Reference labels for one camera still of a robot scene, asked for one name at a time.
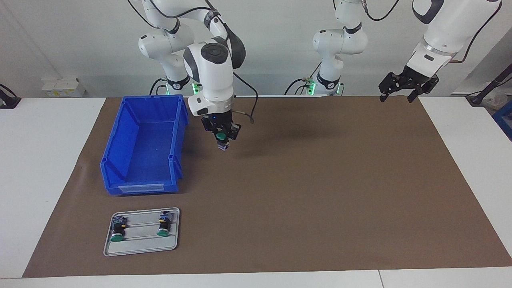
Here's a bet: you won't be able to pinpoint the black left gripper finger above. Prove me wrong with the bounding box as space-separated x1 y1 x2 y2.
407 76 440 103
378 72 405 103

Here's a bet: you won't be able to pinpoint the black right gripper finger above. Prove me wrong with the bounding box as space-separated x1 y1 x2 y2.
201 118 218 138
226 123 242 142

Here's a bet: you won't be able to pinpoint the blue plastic storage bin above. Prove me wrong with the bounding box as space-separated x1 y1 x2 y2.
100 94 189 196

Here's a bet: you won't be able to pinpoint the black stand pole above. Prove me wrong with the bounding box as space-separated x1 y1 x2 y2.
467 64 512 106

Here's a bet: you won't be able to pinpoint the clear plastic bag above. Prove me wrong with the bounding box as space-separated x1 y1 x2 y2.
482 90 509 110

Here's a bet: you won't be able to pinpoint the blue crate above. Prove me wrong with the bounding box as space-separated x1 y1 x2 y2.
492 100 512 140

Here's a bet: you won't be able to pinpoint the brown table mat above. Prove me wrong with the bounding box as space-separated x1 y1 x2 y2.
22 95 512 278

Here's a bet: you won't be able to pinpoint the grey metal tray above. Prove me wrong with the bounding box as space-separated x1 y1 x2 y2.
103 207 180 257

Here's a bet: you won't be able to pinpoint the white cardboard boxes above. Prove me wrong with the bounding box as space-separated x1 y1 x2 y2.
41 77 86 97

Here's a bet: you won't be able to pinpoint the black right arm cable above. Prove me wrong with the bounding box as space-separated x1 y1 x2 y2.
127 0 259 124

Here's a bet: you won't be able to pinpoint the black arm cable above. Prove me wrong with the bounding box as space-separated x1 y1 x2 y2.
360 0 503 63
127 0 259 124

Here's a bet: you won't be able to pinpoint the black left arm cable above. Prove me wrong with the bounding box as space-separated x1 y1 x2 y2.
360 0 503 63

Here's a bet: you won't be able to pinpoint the black base cable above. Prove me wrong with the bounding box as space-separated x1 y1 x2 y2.
284 78 311 96
150 77 168 96

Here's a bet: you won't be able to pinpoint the black clamp mount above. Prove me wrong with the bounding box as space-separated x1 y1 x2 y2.
0 84 21 109

